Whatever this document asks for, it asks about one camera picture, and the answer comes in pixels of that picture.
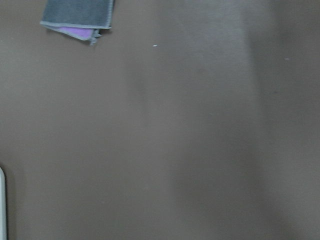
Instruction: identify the grey and purple cloth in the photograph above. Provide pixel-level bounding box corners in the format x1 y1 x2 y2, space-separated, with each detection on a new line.
40 0 115 46

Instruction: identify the white object at edge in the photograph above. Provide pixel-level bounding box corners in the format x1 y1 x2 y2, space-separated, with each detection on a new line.
0 168 7 240

